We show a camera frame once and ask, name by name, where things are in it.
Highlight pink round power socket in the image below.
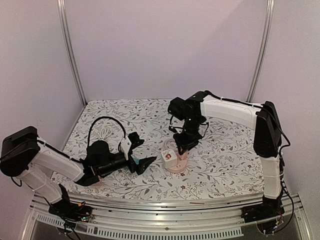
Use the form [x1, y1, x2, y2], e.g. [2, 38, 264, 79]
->
[166, 150, 188, 174]

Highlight white coiled strip cable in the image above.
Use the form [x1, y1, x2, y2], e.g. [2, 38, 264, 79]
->
[96, 126, 113, 141]

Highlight teal power strip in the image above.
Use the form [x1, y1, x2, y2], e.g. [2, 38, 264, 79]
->
[133, 158, 140, 165]

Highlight aluminium frame post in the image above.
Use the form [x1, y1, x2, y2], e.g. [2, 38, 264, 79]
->
[246, 0, 275, 102]
[57, 0, 88, 107]

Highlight right aluminium frame post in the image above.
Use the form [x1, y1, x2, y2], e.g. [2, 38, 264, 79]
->
[246, 0, 275, 102]

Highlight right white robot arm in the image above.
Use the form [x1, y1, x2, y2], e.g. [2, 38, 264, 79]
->
[167, 90, 291, 218]

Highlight aluminium front rail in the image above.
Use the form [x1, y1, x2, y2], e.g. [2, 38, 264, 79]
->
[22, 193, 313, 240]

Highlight orange usb charger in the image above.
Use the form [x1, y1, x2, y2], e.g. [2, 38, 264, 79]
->
[177, 152, 188, 161]

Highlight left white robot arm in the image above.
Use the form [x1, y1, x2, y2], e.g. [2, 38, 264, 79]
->
[0, 126, 156, 217]

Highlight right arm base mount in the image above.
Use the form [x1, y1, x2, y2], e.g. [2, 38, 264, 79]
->
[240, 195, 285, 223]

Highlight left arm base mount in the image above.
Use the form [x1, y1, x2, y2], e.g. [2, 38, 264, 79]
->
[48, 184, 93, 222]

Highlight pink coiled socket cable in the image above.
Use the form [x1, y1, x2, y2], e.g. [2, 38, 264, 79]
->
[162, 138, 177, 152]

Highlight pink cube socket adapter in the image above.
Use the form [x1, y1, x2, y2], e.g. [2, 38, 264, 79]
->
[91, 180, 103, 187]

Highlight left aluminium frame post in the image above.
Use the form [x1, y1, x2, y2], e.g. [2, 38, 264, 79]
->
[57, 0, 88, 107]

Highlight white cube socket adapter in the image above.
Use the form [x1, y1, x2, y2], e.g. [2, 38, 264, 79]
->
[160, 149, 178, 169]

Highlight floral patterned table mat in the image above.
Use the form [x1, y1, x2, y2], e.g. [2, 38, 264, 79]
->
[49, 98, 280, 201]

